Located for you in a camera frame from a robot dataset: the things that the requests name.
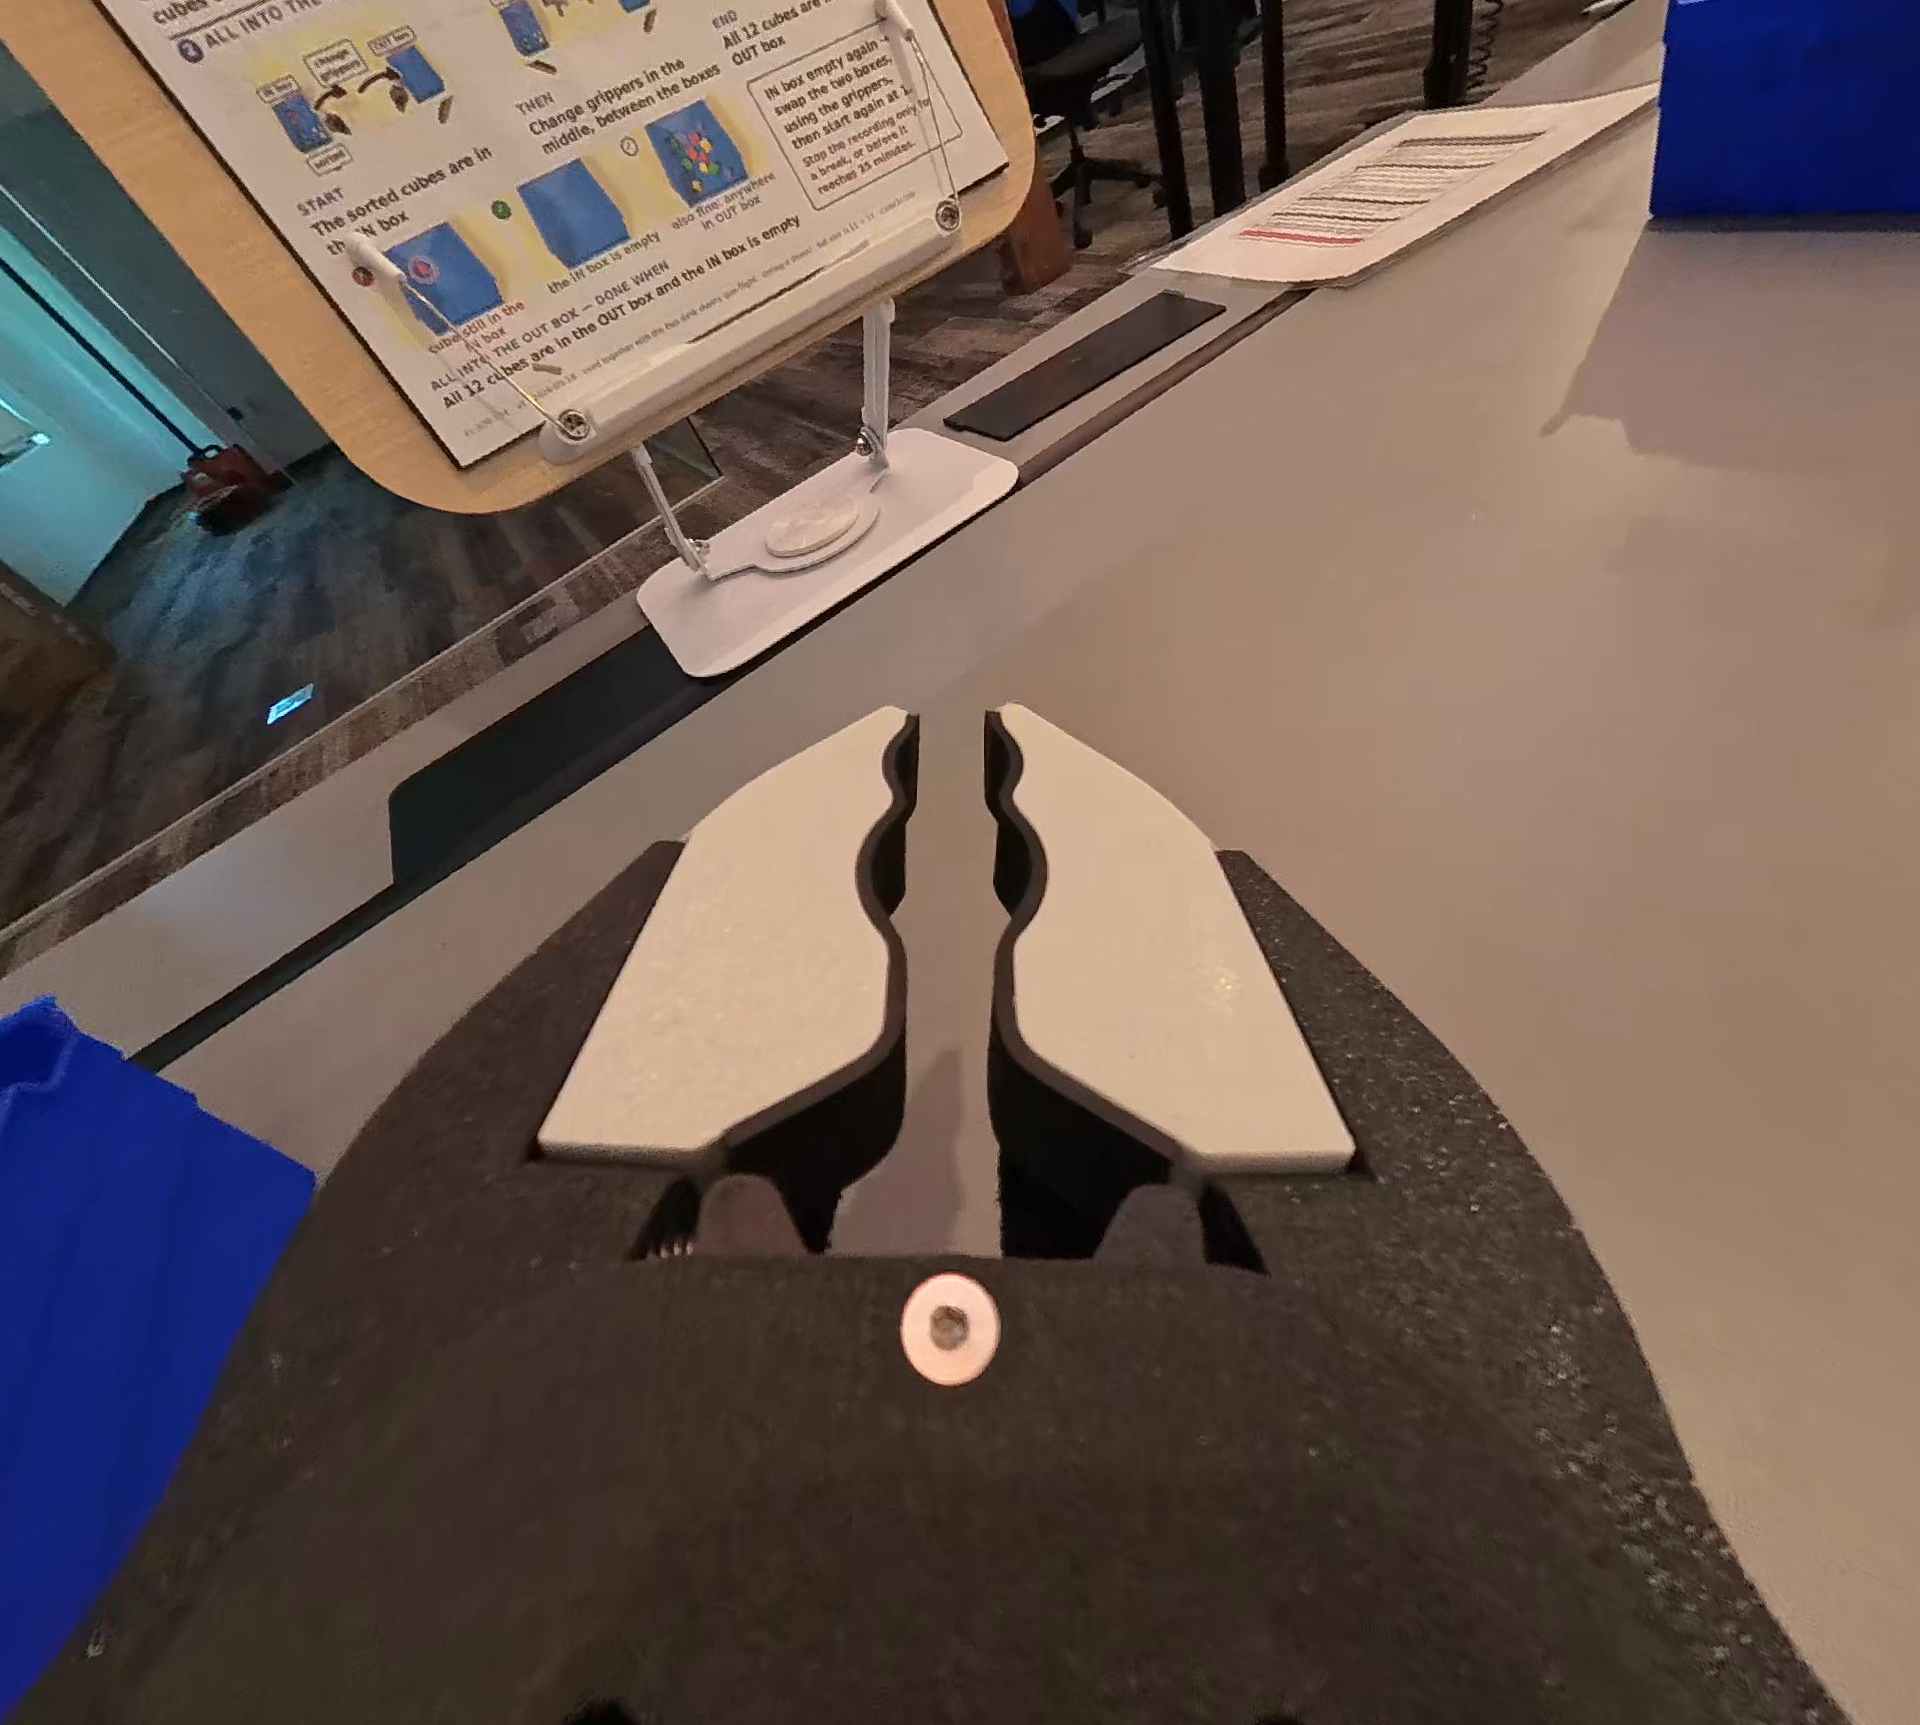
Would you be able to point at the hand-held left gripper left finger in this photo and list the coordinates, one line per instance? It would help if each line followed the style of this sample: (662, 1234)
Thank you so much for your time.
(722, 991)

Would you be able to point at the black background desk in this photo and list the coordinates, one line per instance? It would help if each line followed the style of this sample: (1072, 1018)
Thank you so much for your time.
(1229, 30)

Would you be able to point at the wooden beam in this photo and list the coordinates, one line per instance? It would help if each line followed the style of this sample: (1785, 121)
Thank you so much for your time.
(973, 105)

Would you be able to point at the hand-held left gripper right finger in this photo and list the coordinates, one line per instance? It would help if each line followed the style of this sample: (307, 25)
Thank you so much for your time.
(1168, 991)

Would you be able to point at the stack of cardboard boxes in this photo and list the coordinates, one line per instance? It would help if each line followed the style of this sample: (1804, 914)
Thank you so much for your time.
(46, 645)

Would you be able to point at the instruction sheet on wooden stand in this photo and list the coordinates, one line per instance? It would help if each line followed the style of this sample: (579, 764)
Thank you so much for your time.
(899, 527)

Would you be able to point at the blue plastic bin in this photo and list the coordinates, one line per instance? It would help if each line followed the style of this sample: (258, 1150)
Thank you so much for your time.
(1785, 105)
(122, 1303)

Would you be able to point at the paper in plastic sleeve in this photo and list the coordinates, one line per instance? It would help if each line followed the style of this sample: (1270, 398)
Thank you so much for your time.
(1396, 189)

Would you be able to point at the black office chair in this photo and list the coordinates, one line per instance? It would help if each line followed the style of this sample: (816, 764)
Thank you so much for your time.
(1086, 74)

